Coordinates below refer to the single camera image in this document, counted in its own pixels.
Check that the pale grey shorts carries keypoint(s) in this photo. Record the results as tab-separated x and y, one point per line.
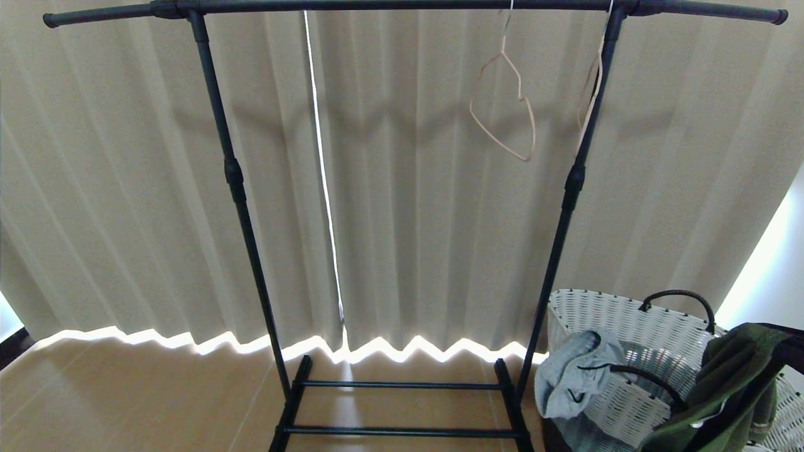
568	370

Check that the pink clothes hanger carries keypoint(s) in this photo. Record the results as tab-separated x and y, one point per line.
519	81
590	103

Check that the green long-sleeved shirt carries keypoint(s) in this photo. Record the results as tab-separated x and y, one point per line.
728	370

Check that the black clothes rack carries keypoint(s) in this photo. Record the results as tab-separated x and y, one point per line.
377	6

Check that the white laundry basket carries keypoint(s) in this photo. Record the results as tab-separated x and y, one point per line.
628	314

